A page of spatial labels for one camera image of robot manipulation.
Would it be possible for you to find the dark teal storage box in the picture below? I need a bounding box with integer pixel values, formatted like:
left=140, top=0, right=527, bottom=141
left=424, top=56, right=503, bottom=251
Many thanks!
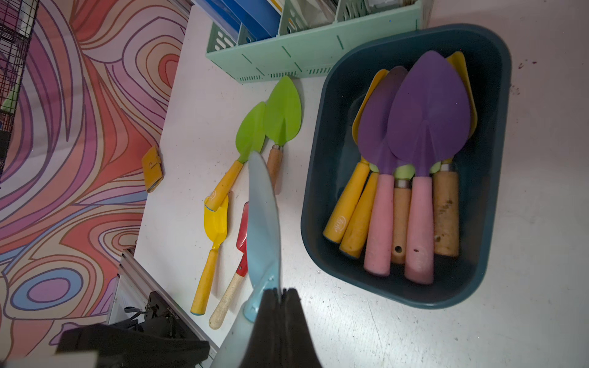
left=302, top=24, right=512, bottom=309

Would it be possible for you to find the yellow square shovel yellow handle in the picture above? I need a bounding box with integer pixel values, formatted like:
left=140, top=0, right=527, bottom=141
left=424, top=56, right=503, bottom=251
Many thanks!
left=323, top=69, right=389, bottom=244

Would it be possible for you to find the blue folder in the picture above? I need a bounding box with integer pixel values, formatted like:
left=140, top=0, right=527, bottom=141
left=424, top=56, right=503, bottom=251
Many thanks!
left=193, top=0, right=281, bottom=41

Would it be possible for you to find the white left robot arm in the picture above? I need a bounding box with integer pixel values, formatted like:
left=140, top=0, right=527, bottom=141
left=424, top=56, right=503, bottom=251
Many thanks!
left=1, top=324, right=210, bottom=367

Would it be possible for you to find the yellow shovel wooden handle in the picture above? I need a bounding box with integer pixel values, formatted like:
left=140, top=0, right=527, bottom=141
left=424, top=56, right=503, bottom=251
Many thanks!
left=433, top=52, right=478, bottom=258

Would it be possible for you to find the mint green file organizer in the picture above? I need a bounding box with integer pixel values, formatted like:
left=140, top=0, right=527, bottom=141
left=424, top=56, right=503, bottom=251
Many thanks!
left=206, top=1, right=433, bottom=84

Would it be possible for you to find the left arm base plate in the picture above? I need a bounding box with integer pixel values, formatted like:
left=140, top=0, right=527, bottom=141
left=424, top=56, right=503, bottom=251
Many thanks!
left=117, top=291, right=199, bottom=340

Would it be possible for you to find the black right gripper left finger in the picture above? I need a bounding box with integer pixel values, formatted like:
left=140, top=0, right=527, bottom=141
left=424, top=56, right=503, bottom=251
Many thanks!
left=240, top=289, right=282, bottom=367

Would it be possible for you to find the green shovel yellow handle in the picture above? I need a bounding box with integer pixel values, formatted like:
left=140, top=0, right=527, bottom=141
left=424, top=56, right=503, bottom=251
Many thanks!
left=204, top=102, right=266, bottom=211

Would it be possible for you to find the red shovel wooden handle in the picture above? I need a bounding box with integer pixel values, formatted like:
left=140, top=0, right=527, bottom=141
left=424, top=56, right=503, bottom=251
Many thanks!
left=209, top=202, right=249, bottom=330

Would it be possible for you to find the yellow sticky note block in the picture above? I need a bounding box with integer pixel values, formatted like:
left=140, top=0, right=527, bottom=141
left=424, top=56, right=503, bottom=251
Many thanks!
left=141, top=147, right=164, bottom=193

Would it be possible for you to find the light blue shovel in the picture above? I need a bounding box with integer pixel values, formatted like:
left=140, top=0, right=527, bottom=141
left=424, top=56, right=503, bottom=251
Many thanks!
left=212, top=153, right=281, bottom=367

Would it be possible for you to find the purple shovel pink handle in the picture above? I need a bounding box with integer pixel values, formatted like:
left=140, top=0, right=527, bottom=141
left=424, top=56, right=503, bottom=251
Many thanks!
left=387, top=51, right=471, bottom=285
left=358, top=66, right=408, bottom=277

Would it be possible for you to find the yellow shovel blue tipped handle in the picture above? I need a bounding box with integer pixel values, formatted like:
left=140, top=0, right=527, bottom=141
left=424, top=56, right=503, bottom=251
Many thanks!
left=189, top=195, right=230, bottom=317

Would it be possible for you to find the black wire basket left wall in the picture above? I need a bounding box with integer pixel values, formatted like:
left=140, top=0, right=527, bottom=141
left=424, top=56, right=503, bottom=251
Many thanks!
left=1, top=0, right=39, bottom=168

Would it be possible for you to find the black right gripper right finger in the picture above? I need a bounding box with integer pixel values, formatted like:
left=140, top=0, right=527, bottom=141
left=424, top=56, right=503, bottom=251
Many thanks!
left=282, top=288, right=321, bottom=367

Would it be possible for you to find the light green shovel wooden handle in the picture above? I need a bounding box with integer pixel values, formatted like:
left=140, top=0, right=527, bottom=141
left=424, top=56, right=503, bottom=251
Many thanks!
left=391, top=164, right=416, bottom=265

